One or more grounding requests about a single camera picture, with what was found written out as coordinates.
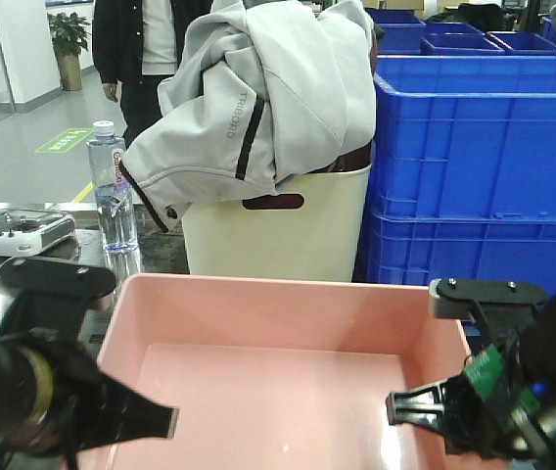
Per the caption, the large blue crate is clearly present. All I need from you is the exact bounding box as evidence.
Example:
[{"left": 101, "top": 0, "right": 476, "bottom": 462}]
[
  {"left": 372, "top": 56, "right": 556, "bottom": 218},
  {"left": 354, "top": 210, "right": 556, "bottom": 295}
]

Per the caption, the distant potted plant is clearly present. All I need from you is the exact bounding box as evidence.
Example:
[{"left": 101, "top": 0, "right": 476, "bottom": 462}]
[{"left": 47, "top": 13, "right": 90, "bottom": 91}]

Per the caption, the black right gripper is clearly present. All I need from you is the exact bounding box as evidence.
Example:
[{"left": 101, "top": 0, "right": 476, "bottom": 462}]
[{"left": 385, "top": 278, "right": 556, "bottom": 460}]

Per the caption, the grey jacket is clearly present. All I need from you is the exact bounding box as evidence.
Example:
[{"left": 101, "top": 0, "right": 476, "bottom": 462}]
[{"left": 120, "top": 1, "right": 376, "bottom": 231}]

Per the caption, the cream plastic basket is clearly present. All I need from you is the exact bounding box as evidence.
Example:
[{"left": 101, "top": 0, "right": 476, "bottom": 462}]
[{"left": 182, "top": 166, "right": 370, "bottom": 282}]

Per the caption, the clear water bottle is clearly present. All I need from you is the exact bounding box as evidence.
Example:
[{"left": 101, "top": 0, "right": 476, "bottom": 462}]
[{"left": 87, "top": 120, "right": 138, "bottom": 254}]

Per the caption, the pink plastic bin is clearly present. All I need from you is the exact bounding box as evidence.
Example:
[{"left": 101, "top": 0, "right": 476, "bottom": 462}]
[{"left": 74, "top": 272, "right": 509, "bottom": 470}]

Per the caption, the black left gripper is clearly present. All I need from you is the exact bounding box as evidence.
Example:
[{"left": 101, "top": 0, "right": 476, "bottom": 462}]
[{"left": 0, "top": 257, "right": 179, "bottom": 457}]

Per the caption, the stainless steel shelf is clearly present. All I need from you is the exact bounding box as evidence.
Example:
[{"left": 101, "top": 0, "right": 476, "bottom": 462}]
[{"left": 0, "top": 203, "right": 189, "bottom": 346}]

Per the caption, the large blue crate lower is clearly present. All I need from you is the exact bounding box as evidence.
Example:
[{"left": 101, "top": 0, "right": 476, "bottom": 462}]
[{"left": 354, "top": 210, "right": 556, "bottom": 295}]

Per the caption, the large blue crate upper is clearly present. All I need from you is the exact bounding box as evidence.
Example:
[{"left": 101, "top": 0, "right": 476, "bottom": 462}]
[{"left": 372, "top": 56, "right": 556, "bottom": 218}]

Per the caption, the green circuit board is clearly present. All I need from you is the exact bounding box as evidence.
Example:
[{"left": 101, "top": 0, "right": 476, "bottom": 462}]
[{"left": 462, "top": 345, "right": 541, "bottom": 434}]

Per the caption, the white remote controller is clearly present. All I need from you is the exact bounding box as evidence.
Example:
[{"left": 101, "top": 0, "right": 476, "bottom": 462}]
[{"left": 0, "top": 209, "right": 76, "bottom": 258}]

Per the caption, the person in dark jacket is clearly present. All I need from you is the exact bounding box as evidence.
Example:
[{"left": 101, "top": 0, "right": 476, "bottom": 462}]
[{"left": 92, "top": 0, "right": 212, "bottom": 145}]

